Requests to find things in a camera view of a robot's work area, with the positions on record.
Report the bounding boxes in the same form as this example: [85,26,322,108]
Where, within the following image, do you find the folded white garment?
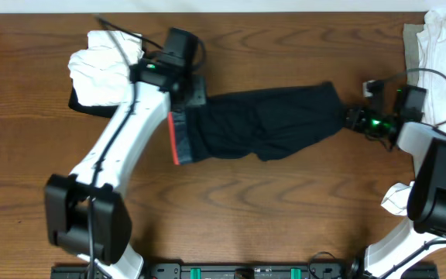
[68,30,143,107]

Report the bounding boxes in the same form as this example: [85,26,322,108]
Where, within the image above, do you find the white ribbed garment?
[379,8,446,217]

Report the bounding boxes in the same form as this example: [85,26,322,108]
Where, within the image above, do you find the black looped cable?
[307,250,342,279]

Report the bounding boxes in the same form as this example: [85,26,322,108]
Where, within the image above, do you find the black leggings with red waistband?
[168,81,345,165]

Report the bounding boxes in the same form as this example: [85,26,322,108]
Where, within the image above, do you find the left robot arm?
[44,28,206,278]

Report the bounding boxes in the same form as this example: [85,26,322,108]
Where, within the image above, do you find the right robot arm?
[345,80,446,279]

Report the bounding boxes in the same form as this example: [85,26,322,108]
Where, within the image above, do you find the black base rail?
[50,262,440,279]

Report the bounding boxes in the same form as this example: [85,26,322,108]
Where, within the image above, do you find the folded black garment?
[68,88,118,119]

